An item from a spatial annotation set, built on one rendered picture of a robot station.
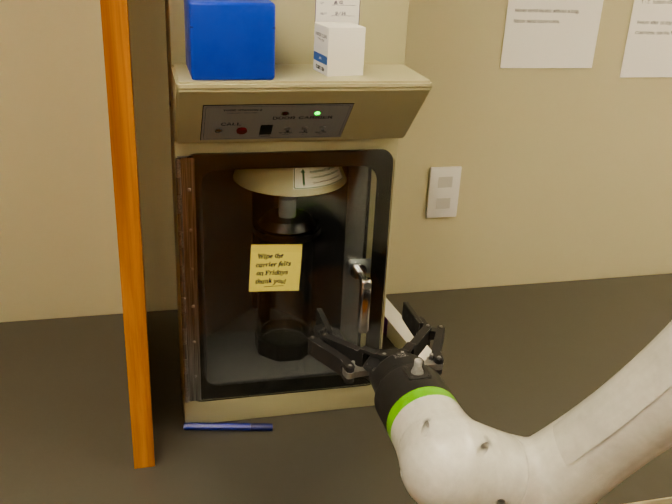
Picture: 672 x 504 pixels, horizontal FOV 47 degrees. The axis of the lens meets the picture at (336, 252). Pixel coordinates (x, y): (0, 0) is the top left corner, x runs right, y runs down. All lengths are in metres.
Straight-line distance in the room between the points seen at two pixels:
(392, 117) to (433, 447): 0.45
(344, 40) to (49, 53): 0.66
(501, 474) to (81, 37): 1.03
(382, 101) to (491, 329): 0.72
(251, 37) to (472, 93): 0.78
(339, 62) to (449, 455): 0.49
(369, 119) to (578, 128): 0.81
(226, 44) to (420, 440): 0.50
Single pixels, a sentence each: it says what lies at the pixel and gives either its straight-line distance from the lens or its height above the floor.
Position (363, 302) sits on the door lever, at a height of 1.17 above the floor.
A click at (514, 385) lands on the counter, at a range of 1.45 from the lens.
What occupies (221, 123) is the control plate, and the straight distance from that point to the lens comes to 1.02.
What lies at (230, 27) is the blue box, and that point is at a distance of 0.95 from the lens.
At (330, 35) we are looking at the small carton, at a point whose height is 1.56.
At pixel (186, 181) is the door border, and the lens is 1.09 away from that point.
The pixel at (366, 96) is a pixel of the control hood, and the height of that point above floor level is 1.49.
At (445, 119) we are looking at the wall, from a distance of 1.65.
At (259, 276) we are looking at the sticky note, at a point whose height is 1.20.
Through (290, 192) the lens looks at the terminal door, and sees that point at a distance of 1.12.
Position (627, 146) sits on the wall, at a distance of 1.87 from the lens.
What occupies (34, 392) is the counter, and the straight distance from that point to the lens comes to 1.42.
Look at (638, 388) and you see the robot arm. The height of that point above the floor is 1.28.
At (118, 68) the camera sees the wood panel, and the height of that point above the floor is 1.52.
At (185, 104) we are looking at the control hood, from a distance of 0.98.
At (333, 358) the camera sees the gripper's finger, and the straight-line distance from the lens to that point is 1.06.
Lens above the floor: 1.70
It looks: 24 degrees down
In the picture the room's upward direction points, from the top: 3 degrees clockwise
